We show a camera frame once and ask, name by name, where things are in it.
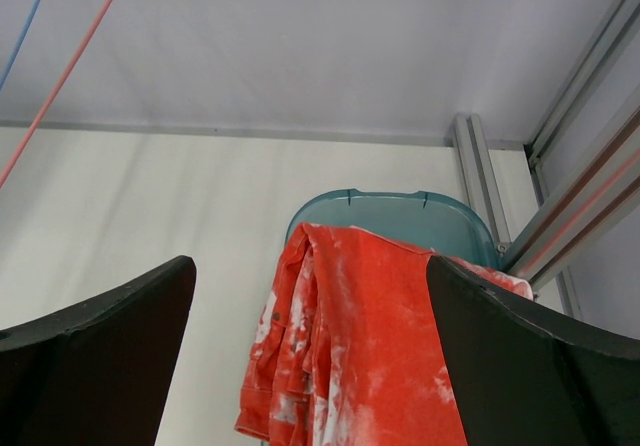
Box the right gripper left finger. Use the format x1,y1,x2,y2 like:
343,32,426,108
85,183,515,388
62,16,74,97
1,256,196,445

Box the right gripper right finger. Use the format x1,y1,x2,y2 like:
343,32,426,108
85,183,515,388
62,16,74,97
427,257,639,445

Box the red white trousers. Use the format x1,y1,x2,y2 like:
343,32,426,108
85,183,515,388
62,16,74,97
234,221,535,446

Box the teal plastic bin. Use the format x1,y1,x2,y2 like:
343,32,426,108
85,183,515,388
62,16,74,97
286,189,499,269

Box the aluminium frame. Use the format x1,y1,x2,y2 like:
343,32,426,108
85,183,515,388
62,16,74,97
451,0,639,325

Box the pink wire hanger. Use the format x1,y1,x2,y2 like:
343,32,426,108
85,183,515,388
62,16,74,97
1,0,114,186

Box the blue empty wire hanger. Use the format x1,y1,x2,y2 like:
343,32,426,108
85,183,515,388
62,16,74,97
0,0,41,89

